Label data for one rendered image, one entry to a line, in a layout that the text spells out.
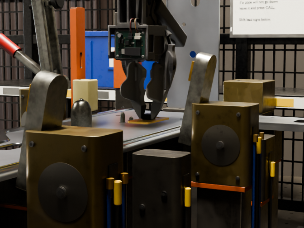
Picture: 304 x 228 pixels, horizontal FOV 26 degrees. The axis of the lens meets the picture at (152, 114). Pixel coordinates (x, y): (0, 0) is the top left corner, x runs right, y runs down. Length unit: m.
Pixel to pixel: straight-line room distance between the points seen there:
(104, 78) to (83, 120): 0.57
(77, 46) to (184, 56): 0.23
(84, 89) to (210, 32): 0.28
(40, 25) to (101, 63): 0.41
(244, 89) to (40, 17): 0.40
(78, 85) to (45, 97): 0.56
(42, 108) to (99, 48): 0.90
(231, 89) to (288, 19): 0.34
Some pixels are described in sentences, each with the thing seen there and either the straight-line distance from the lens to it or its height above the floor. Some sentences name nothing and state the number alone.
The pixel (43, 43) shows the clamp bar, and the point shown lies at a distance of 1.17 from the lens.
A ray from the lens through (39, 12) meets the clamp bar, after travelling 1.18.
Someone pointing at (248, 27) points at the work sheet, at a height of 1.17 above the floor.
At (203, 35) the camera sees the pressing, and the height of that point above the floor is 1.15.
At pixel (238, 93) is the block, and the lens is 1.27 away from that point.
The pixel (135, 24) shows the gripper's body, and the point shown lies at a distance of 1.01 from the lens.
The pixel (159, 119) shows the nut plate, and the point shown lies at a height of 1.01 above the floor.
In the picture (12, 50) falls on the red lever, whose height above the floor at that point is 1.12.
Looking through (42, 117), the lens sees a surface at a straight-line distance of 0.67.
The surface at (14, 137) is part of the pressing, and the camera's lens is 0.96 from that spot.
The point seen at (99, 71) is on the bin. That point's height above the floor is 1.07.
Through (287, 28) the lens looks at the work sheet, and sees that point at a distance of 1.56.
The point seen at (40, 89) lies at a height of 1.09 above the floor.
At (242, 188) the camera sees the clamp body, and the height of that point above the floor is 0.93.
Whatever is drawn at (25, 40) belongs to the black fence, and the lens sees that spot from 1.91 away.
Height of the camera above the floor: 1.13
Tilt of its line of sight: 6 degrees down
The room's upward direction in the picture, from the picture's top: straight up
